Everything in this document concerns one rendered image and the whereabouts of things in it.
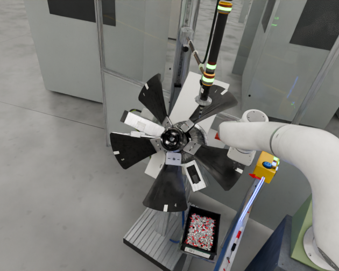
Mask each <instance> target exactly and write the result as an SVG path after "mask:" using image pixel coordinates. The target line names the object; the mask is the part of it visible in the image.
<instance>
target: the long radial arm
mask: <svg viewBox="0 0 339 271"><path fill-rule="evenodd" d="M124 123H125V124H127V125H129V126H132V127H134V128H136V129H138V130H140V131H142V132H144V133H147V134H149V135H151V136H153V137H160V136H161V134H162V132H163V131H164V130H165V129H164V127H162V126H160V125H158V124H156V123H153V122H151V121H149V120H147V119H144V118H142V117H140V116H138V115H135V114H133V113H131V112H129V113H128V115H127V118H126V120H125V122H124Z"/></svg>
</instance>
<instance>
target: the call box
mask: <svg viewBox="0 0 339 271"><path fill-rule="evenodd" d="M273 160H274V156H273V155H271V154H269V153H267V152H264V151H262V153H261V155H260V157H259V159H258V161H257V164H256V166H255V168H254V171H253V173H252V174H255V176H257V177H260V178H262V177H264V182H266V183H270V182H271V180H272V178H273V177H274V175H275V173H276V170H277V166H278V162H279V159H277V163H276V165H273V164H272V163H273ZM266 161H267V162H269V163H271V165H272V166H275V167H276V169H273V168H272V166H271V168H267V167H265V166H264V162H266Z"/></svg>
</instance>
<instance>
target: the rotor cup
mask: <svg viewBox="0 0 339 271"><path fill-rule="evenodd" d="M181 130H182V129H181V128H180V127H168V128H166V129H165V130H164V131H163V132H162V134H161V136H160V142H161V145H162V147H163V148H164V149H165V150H167V151H169V152H174V153H181V155H183V154H185V153H186V152H184V151H182V150H183V148H184V147H185V146H186V145H187V144H188V143H189V142H190V141H192V136H191V134H190V133H187V134H185V132H184V131H183V130H182V131H181ZM170 137H173V138H174V140H173V141H170ZM183 144H185V145H183Z"/></svg>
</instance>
